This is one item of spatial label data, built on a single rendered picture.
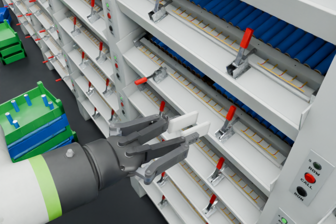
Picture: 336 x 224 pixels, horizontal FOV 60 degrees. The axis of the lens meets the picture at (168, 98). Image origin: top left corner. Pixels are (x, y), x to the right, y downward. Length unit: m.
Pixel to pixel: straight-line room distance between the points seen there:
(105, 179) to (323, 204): 0.36
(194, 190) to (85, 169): 0.66
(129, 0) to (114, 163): 0.51
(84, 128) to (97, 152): 1.58
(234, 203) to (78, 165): 0.50
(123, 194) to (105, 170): 1.25
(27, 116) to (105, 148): 1.07
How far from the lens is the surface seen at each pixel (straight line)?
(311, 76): 0.54
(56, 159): 0.43
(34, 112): 1.51
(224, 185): 0.85
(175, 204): 1.24
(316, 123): 0.48
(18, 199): 0.42
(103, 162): 0.44
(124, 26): 0.93
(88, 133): 1.99
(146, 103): 1.04
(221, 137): 0.68
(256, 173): 0.66
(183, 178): 1.07
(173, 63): 0.83
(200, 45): 0.64
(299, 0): 0.42
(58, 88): 2.39
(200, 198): 1.03
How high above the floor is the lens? 1.46
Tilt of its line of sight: 43 degrees down
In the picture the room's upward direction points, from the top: straight up
